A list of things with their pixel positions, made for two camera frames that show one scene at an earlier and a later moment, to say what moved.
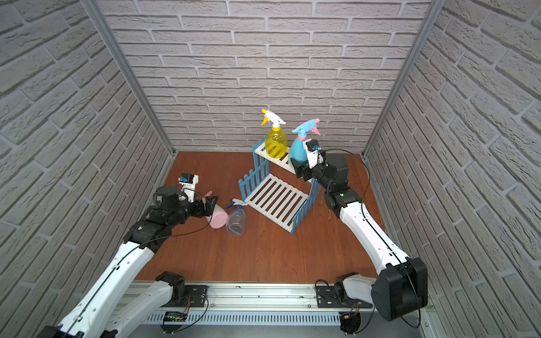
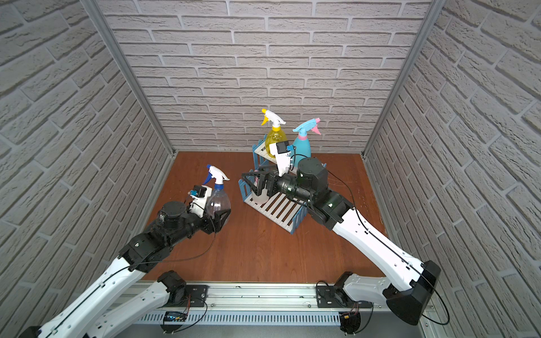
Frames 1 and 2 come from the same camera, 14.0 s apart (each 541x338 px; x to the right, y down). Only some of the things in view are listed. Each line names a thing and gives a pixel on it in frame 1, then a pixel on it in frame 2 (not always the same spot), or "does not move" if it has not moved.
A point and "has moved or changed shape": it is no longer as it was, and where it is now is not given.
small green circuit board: x=175 y=316 does not move
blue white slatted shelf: x=274 y=191 does not move
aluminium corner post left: x=108 y=32 does not move
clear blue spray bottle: x=236 y=219 -> x=218 y=198
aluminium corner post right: x=433 y=11 does not move
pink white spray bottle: x=219 y=217 has moved or changed shape
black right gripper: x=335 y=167 -> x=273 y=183
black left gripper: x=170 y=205 -> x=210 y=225
